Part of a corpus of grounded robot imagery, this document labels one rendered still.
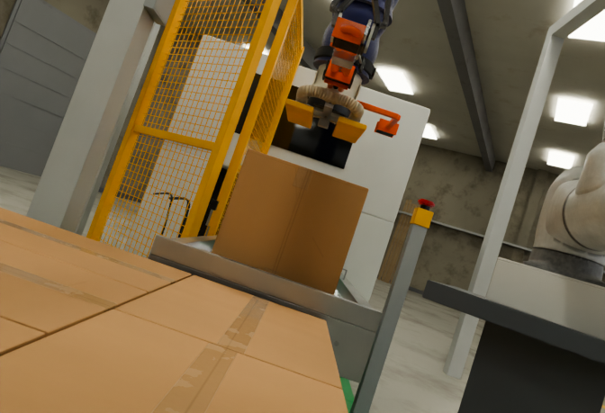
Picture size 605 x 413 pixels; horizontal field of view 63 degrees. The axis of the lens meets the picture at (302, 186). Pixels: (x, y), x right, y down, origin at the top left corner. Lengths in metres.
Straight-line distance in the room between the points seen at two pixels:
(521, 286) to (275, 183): 0.77
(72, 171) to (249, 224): 1.06
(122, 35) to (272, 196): 1.20
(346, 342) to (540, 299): 0.58
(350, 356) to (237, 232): 0.50
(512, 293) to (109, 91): 1.84
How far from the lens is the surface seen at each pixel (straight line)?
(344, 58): 1.41
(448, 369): 4.61
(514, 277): 1.18
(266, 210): 1.55
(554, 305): 1.18
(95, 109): 2.39
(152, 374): 0.66
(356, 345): 1.51
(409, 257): 2.07
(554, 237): 1.28
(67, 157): 2.40
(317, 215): 1.54
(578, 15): 4.79
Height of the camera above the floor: 0.77
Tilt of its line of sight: 5 degrees up
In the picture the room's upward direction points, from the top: 19 degrees clockwise
